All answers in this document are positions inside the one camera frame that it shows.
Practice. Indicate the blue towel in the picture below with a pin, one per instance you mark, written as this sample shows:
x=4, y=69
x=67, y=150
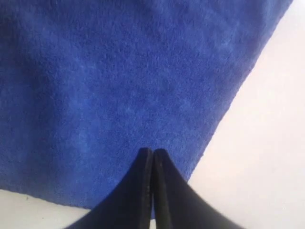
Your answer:
x=85, y=83

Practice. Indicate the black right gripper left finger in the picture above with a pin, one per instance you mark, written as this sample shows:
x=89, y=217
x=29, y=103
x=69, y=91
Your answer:
x=129, y=205

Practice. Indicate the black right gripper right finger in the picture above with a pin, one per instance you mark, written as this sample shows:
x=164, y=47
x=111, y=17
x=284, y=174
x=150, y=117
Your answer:
x=176, y=204

